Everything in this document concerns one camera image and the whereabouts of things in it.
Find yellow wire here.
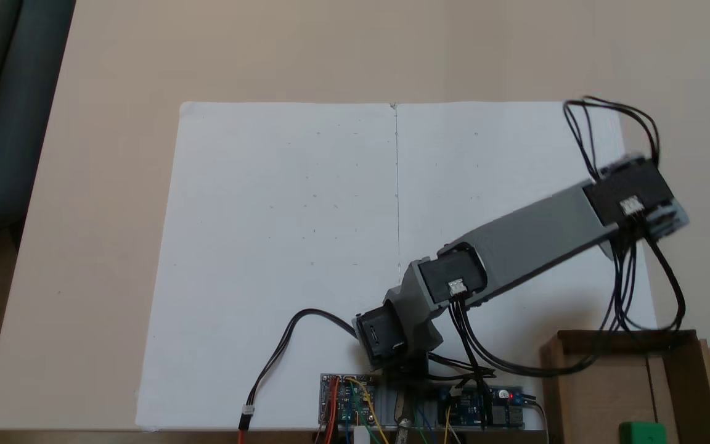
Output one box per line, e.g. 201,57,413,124
346,377,393,444

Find black cable with white connector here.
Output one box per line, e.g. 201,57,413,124
238,308,362,444

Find grey upholstered chair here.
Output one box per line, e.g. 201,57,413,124
0,0,76,213

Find white paper sheet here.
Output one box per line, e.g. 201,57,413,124
135,101,659,432

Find orange wires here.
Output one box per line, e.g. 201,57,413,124
320,377,338,444

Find grey-framed circuit board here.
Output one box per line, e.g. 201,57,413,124
319,373,386,427

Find green die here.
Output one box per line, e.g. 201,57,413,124
619,422,667,444

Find blue circuit board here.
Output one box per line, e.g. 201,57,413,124
438,385,525,427

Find black servo cable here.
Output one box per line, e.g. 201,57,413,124
447,299,645,378
602,237,687,337
562,96,662,181

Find metal table clamp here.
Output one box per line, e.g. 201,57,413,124
395,388,416,444

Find brown cardboard box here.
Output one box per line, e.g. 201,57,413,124
538,330,710,444

